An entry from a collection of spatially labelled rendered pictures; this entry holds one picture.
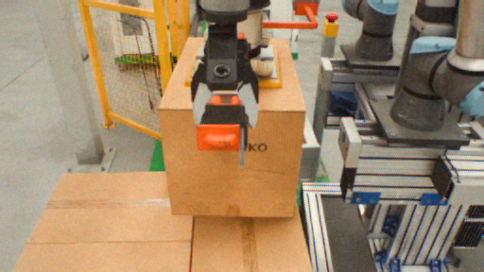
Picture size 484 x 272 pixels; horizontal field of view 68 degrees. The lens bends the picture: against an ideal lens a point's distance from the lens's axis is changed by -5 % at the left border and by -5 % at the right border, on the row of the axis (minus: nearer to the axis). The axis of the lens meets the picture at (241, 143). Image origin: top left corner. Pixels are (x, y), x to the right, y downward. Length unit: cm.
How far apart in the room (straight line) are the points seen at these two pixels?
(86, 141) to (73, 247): 129
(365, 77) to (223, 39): 101
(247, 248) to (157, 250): 31
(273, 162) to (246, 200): 17
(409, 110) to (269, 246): 64
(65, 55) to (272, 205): 159
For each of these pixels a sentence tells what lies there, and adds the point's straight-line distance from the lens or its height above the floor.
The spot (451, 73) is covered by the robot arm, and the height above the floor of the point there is 124.
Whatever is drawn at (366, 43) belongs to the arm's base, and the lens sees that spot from 150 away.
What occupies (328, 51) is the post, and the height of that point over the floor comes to 85.
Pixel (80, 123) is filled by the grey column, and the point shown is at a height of 35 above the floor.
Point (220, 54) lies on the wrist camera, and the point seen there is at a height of 136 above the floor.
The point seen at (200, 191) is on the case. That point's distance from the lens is 117.
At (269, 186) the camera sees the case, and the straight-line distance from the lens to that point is 115.
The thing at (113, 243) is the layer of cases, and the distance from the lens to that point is 140.
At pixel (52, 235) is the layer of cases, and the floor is 54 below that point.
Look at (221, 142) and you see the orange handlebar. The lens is 62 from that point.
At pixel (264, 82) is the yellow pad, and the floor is 109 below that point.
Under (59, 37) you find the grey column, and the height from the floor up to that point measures 92.
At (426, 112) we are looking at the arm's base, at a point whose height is 109.
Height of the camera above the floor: 156
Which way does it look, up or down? 34 degrees down
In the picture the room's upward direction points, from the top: straight up
